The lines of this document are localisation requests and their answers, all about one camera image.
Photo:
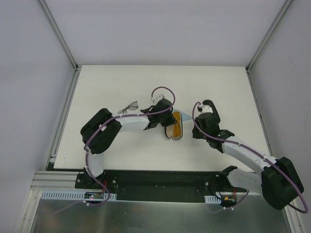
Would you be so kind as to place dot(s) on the aluminium frame post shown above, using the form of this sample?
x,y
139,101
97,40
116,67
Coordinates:
x,y
61,40
270,32

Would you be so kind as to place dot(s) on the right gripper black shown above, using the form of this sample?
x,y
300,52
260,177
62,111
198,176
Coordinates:
x,y
198,131

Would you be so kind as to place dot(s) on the right white cable duct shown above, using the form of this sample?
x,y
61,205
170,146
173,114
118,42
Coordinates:
x,y
213,199

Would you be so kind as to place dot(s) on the aluminium front rail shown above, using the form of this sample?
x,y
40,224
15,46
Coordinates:
x,y
48,180

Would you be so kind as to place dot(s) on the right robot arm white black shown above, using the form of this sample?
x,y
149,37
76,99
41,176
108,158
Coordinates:
x,y
274,179

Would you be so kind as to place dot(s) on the right aluminium frame post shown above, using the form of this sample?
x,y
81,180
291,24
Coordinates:
x,y
270,32

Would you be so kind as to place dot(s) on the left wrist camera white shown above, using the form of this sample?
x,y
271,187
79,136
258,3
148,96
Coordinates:
x,y
158,98

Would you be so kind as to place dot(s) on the orange safety glasses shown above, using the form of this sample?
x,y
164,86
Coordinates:
x,y
177,127

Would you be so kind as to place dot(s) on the black glasses case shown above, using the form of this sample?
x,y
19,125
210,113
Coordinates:
x,y
168,131
214,110

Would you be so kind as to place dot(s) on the left aluminium frame post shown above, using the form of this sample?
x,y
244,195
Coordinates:
x,y
61,40

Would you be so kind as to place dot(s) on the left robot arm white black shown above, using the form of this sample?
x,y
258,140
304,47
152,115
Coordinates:
x,y
99,133

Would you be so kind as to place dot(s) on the metal frame clear glasses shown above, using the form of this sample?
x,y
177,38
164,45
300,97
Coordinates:
x,y
131,107

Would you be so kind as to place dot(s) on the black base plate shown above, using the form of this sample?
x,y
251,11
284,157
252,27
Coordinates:
x,y
187,195

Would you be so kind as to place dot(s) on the light blue cloth right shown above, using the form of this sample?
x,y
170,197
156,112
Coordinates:
x,y
184,116

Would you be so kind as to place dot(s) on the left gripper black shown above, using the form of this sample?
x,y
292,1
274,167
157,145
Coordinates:
x,y
168,119

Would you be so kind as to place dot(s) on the left white cable duct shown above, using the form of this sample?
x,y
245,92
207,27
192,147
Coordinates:
x,y
77,195

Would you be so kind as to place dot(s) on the white cable duct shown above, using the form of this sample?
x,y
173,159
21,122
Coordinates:
x,y
77,195
213,199

